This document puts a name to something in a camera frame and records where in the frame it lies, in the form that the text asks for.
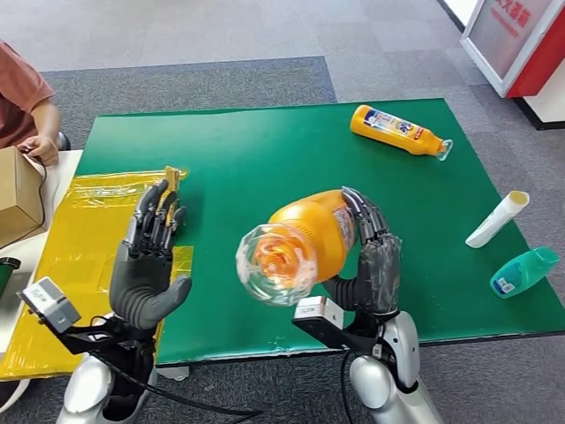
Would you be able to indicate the green table mat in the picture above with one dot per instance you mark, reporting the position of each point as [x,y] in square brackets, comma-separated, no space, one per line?
[265,158]

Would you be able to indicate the teal plastic bottle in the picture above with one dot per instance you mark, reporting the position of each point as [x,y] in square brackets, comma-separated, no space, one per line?
[523,272]

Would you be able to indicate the dark green round object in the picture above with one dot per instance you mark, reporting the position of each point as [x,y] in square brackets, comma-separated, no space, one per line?
[7,272]

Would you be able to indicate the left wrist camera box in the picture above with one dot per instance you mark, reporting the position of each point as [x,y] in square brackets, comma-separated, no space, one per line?
[48,304]

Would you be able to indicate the orange bottle with clear cap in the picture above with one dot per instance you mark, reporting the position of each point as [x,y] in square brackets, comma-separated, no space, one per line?
[308,240]
[393,130]

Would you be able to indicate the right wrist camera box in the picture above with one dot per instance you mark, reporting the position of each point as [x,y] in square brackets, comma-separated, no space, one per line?
[327,322]

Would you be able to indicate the brown cardboard box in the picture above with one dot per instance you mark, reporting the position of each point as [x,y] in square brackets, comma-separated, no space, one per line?
[15,199]

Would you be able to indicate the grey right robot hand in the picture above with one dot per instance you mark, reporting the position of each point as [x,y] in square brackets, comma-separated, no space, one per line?
[377,275]

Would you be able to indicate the yellow wrapped cardboard tray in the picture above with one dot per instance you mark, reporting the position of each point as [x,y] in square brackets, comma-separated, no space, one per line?
[75,234]

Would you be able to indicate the red and white sign stand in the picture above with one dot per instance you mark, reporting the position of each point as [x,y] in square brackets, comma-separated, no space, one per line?
[516,41]

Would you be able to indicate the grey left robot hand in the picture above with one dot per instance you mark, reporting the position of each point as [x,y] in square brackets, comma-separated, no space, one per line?
[141,281]

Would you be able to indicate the white tube with yellow cap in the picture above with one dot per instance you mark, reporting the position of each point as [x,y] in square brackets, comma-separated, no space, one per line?
[496,221]

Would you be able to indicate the person's hand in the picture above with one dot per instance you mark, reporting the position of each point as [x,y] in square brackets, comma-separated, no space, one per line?
[44,151]

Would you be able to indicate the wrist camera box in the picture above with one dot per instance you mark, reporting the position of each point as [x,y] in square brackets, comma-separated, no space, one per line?
[327,322]
[48,304]

